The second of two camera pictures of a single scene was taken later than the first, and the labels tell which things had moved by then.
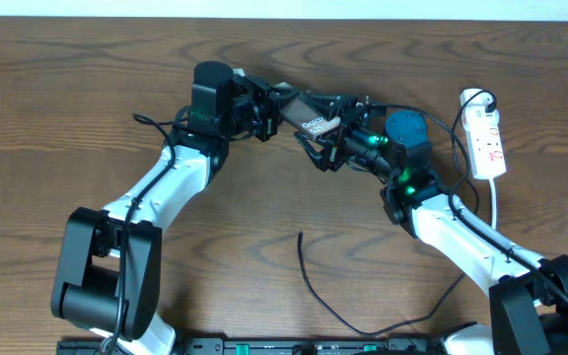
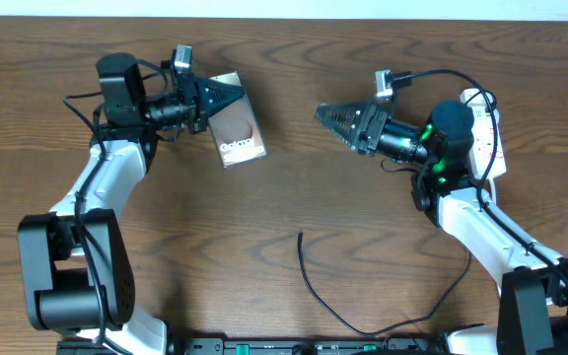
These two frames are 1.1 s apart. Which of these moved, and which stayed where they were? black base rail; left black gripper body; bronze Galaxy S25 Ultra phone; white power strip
Moved: bronze Galaxy S25 Ultra phone; left black gripper body
Stayed: white power strip; black base rail
